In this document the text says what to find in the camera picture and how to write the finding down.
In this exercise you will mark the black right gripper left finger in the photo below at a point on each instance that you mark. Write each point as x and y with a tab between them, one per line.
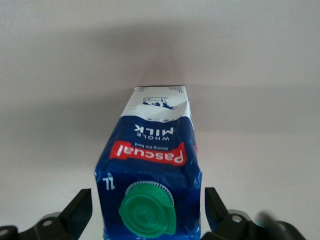
62	225

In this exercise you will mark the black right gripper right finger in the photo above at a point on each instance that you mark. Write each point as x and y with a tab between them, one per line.
232	227

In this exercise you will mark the blue milk carton green cap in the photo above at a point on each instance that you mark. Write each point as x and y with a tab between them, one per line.
150	155

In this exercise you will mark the brown table cover mat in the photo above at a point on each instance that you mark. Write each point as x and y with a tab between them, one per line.
50	100

